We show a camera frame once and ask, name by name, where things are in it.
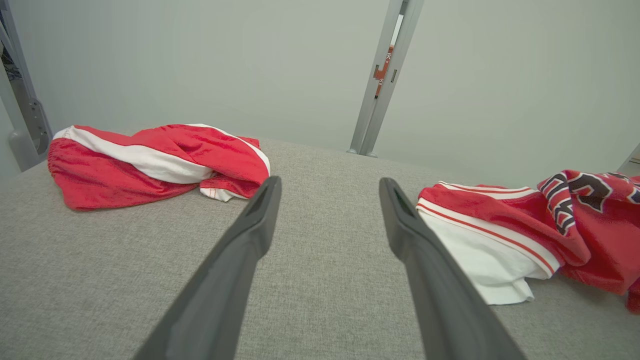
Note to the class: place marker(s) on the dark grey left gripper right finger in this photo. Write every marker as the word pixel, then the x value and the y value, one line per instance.
pixel 435 290

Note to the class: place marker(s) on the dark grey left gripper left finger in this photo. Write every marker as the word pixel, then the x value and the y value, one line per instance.
pixel 225 280

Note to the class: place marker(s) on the red white shorts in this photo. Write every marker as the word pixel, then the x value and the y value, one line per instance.
pixel 100 175

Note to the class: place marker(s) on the red white lettered jersey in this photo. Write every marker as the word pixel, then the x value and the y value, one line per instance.
pixel 600 240

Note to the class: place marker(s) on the grey double partition post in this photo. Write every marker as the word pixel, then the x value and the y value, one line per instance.
pixel 372 100

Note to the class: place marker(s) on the orange sticker on post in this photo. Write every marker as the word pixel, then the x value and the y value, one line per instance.
pixel 383 70

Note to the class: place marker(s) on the grey slanted partition post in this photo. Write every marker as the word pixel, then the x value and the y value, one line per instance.
pixel 631 162

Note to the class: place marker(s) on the grey post with foot bracket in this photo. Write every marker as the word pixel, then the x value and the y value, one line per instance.
pixel 30 120

